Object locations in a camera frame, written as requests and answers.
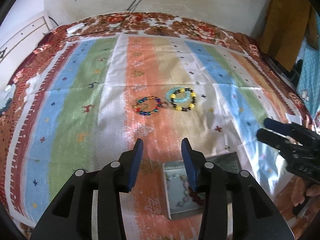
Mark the yellow black bead bracelet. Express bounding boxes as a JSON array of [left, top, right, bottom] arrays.
[[170, 87, 197, 112]]

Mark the multicolour bead bracelet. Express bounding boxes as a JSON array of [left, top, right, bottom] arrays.
[[133, 96, 163, 116]]

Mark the light blue bead bracelet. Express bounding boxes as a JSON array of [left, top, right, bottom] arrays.
[[165, 87, 195, 104]]

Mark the right hand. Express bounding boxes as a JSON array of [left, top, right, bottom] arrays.
[[291, 177, 319, 207]]

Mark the silver metal tin box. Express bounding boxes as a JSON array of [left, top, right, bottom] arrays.
[[162, 161, 204, 220]]

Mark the striped colourful mat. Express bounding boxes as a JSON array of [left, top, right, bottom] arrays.
[[6, 33, 308, 240]]

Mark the yellow hanging cloth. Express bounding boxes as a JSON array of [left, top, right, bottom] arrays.
[[258, 0, 319, 72]]

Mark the grey crumpled cloth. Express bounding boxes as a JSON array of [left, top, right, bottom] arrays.
[[0, 83, 16, 115]]

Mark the white charger adapter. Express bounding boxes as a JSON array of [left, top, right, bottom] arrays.
[[66, 23, 85, 34]]

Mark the white bed headboard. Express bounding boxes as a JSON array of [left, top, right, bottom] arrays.
[[1, 11, 53, 67]]

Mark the black cable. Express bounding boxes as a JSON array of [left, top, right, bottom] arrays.
[[67, 0, 152, 37]]

